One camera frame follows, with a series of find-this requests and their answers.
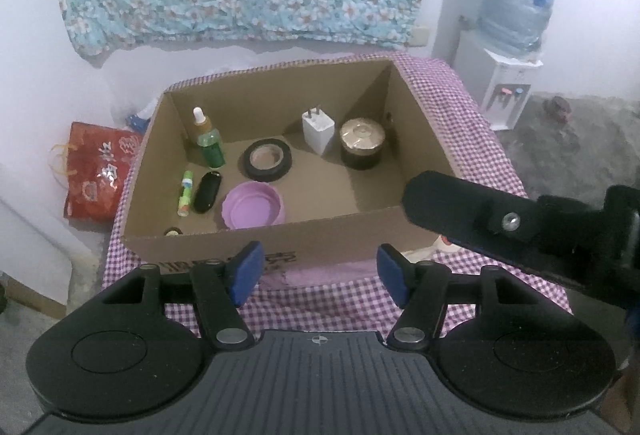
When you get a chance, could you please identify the purple plastic lid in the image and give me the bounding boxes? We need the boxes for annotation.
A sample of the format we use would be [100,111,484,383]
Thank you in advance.
[221,181,285,230]

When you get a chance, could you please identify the black cylindrical tube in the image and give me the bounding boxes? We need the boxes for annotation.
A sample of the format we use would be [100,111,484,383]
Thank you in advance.
[192,170,222,214]

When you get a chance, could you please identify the green lip balm tube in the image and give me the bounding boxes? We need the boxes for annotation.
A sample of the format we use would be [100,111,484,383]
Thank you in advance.
[177,170,193,217]

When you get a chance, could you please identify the brown object on floor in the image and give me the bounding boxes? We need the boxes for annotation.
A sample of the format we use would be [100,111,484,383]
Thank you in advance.
[548,96,572,123]

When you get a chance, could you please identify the brown cardboard box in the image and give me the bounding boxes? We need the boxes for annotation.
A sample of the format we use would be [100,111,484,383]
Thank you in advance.
[120,56,461,273]

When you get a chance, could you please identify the white water dispenser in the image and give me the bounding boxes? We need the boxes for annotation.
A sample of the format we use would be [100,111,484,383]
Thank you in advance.
[452,31,544,130]

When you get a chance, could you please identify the red gift bag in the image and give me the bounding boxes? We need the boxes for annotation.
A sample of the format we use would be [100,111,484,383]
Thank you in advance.
[52,122,142,224]

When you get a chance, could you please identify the gold lid black jar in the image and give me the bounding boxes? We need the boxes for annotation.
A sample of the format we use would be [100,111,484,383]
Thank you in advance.
[340,117,386,170]

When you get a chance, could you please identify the purple checkered tablecloth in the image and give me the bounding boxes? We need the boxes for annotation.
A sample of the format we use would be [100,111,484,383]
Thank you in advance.
[102,51,574,333]

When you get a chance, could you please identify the black tape roll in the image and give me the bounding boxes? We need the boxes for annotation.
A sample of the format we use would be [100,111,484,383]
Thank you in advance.
[242,138,293,182]

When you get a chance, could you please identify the green dropper bottle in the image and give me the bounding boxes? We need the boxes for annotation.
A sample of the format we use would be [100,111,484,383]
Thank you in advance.
[192,106,226,168]

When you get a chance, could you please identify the white charger plug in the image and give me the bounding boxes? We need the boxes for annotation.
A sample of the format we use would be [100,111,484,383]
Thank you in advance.
[302,106,335,156]

